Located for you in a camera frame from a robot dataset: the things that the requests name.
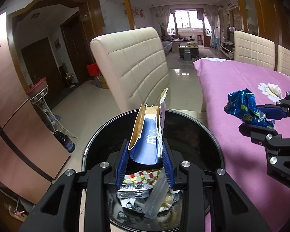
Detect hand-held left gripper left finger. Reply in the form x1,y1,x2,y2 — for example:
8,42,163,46
19,139,130,232

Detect red and white checkered wrapper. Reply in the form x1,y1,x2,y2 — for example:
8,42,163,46
123,170,163,185

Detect crumpled white tissue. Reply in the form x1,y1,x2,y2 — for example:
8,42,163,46
267,83,283,99

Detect clear plastic tray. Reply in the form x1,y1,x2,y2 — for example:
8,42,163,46
144,174,172,219

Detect grey sofa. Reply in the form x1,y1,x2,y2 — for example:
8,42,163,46
161,35,184,54

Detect copper coloured fridge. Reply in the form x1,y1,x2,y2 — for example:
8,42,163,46
0,12,72,205

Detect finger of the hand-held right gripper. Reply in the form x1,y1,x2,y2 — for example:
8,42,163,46
256,91,290,122
239,123,290,191

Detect red box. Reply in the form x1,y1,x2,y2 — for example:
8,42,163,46
86,63,100,76

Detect black round trash bin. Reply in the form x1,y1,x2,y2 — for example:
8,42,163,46
82,109,225,232

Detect dark coffee table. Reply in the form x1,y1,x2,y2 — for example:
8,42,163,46
178,42,199,58

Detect white tv stand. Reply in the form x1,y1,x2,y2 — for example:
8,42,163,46
220,40,235,60

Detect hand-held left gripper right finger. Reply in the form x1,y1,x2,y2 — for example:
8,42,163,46
162,139,272,232

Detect blue paper cup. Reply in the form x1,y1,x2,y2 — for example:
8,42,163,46
128,88,170,165

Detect red basin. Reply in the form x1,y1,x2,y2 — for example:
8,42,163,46
26,77,47,96

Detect dark wooden door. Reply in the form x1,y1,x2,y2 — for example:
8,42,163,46
20,37,63,102

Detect pink wall decoration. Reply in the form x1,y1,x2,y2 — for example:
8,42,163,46
124,6,145,18

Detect white metal stand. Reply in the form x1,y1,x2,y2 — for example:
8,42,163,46
26,84,78,138

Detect barred window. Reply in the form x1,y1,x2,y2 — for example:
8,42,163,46
168,10,203,29

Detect dark bottle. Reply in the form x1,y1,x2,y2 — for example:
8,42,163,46
54,130,76,153

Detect large cream quilted chair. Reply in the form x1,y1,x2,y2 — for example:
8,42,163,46
90,27,170,116

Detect patterned sheer curtain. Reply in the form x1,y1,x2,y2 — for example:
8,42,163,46
151,6,171,35
203,5,220,29

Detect cardboard box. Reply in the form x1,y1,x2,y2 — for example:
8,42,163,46
97,75,109,89

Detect blue foil wrapper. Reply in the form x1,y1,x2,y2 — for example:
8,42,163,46
224,88,276,129

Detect white air conditioner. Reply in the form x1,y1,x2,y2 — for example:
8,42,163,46
214,16,220,49

